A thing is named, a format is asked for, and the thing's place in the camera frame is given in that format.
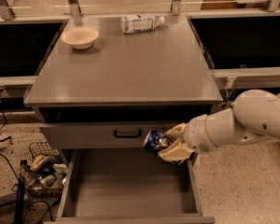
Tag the black stand post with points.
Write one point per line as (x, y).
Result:
(20, 196)

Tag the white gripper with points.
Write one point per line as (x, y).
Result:
(197, 134)

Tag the wire basket with items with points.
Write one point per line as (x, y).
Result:
(45, 175)

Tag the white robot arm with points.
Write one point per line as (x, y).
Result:
(253, 117)

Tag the grey drawer cabinet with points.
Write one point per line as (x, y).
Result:
(156, 76)

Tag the open grey middle drawer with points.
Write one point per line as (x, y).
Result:
(128, 186)

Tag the white bowl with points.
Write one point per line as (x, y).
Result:
(82, 37)

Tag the clear plastic water bottle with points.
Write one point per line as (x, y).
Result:
(131, 24)

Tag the grey top drawer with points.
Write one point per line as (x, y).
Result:
(85, 135)

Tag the metal railing frame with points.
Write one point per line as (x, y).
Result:
(84, 3)

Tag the black drawer handle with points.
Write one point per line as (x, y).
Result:
(119, 134)

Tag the blue pepsi can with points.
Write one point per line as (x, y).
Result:
(156, 141)

